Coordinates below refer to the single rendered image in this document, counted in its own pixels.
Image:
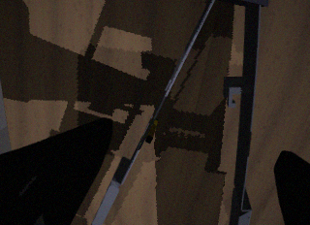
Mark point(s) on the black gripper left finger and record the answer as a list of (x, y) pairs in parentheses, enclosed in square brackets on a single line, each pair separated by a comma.
[(46, 182)]

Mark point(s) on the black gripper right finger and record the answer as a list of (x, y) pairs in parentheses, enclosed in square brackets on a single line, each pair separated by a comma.
[(292, 176)]

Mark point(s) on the brown wooden board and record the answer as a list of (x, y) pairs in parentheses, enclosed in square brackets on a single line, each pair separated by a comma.
[(64, 63)]

